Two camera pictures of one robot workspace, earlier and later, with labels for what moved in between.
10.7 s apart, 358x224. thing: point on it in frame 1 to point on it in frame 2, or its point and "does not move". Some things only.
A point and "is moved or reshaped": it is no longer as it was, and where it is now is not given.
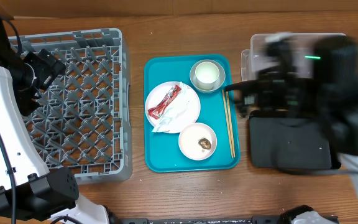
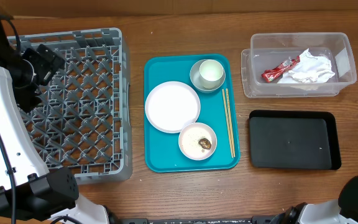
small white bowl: (188, 140) does not move
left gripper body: (37, 74) does not move
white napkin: (183, 114) is moved or reshaped
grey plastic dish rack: (82, 124) does not move
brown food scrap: (204, 143) does not move
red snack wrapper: (156, 112) is moved or reshaped
